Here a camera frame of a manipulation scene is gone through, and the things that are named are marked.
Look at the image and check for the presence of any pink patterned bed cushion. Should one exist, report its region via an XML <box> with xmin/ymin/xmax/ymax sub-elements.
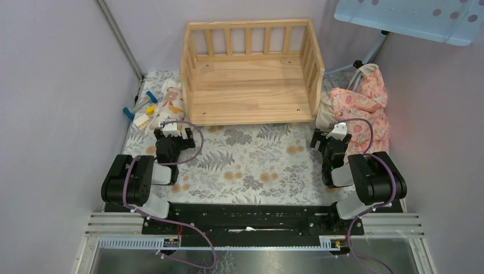
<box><xmin>316</xmin><ymin>63</ymin><xmax>390</xmax><ymax>157</ymax></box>

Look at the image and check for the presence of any wooden pet bed frame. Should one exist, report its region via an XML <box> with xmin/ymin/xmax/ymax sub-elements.
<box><xmin>179</xmin><ymin>18</ymin><xmax>325</xmax><ymax>126</ymax></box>

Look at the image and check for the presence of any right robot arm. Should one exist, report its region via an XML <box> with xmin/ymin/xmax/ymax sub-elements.
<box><xmin>310</xmin><ymin>122</ymin><xmax>408</xmax><ymax>235</ymax></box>

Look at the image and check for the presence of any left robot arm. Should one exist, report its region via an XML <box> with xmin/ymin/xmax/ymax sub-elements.
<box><xmin>101</xmin><ymin>120</ymin><xmax>200</xmax><ymax>235</ymax></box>

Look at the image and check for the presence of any floral small pillow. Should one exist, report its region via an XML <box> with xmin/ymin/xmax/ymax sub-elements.
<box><xmin>154</xmin><ymin>87</ymin><xmax>185</xmax><ymax>126</ymax></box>

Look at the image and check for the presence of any blue toy item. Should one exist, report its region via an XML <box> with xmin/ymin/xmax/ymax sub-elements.
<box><xmin>123</xmin><ymin>91</ymin><xmax>158</xmax><ymax>121</ymax></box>

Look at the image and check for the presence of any black tripod stand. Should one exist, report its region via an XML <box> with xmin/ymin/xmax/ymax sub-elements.
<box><xmin>324</xmin><ymin>30</ymin><xmax>390</xmax><ymax>76</ymax></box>

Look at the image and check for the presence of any floral table mat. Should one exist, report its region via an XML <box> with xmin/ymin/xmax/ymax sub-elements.
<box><xmin>151</xmin><ymin>72</ymin><xmax>354</xmax><ymax>205</ymax></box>

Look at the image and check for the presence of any grey diagonal pole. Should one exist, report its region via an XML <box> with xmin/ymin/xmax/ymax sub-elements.
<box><xmin>94</xmin><ymin>0</ymin><xmax>144</xmax><ymax>82</ymax></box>

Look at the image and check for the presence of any light blue perforated panel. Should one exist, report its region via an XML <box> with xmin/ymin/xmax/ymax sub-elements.
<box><xmin>334</xmin><ymin>0</ymin><xmax>483</xmax><ymax>46</ymax></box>

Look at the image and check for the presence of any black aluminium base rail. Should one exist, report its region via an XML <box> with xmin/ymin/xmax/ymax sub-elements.
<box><xmin>83</xmin><ymin>201</ymin><xmax>425</xmax><ymax>251</ymax></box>

